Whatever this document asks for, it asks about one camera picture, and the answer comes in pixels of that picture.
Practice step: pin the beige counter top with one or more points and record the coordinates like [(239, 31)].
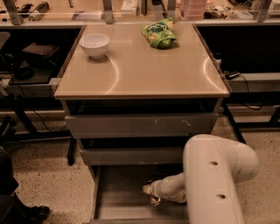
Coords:
[(134, 69)]

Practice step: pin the black power adapter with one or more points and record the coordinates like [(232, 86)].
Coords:
[(231, 75)]

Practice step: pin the grey middle drawer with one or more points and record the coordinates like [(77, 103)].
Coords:
[(137, 156)]

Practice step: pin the grey bottom drawer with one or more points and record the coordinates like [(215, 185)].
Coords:
[(118, 196)]

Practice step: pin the black shoe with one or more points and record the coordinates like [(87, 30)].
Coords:
[(37, 214)]

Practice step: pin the white bowl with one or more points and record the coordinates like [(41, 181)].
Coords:
[(95, 45)]

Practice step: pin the grey drawer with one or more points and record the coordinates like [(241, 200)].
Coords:
[(116, 126), (118, 196), (137, 156)]

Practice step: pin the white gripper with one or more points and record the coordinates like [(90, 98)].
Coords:
[(157, 189)]

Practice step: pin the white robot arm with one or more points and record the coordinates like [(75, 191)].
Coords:
[(212, 166)]

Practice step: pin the black table leg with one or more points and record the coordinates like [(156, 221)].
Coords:
[(71, 152), (229, 116)]

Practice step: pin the pink stacked containers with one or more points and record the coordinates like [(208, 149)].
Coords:
[(192, 9)]

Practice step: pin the grey top drawer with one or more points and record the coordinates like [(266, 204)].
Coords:
[(116, 126)]

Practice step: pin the green chip bag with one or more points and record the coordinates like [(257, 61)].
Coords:
[(160, 35)]

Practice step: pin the black left table leg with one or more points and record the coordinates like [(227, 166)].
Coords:
[(71, 152)]

